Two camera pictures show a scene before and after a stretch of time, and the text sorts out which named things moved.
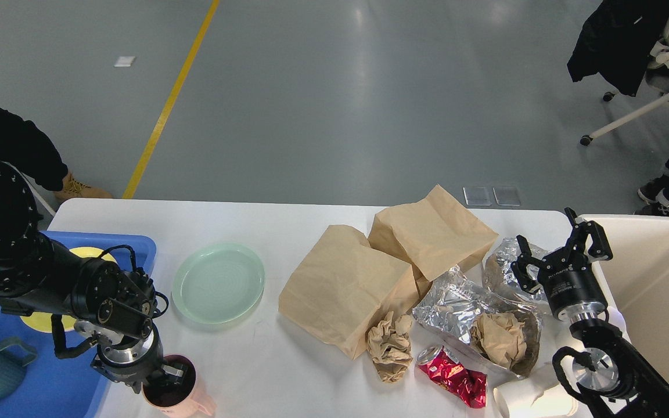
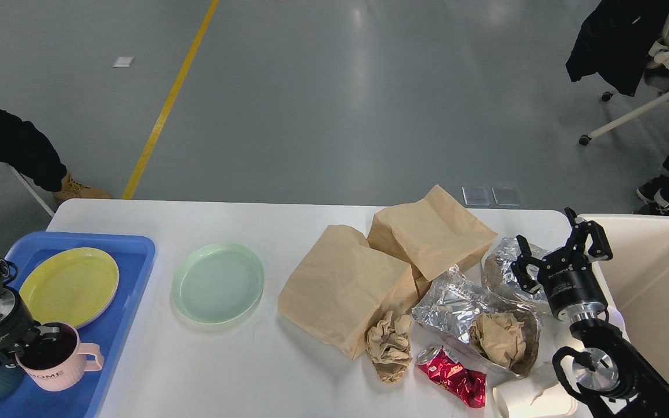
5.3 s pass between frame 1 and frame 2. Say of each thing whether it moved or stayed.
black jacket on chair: stayed
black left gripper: moved
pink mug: moved
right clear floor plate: stayed
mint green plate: stayed
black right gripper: stayed
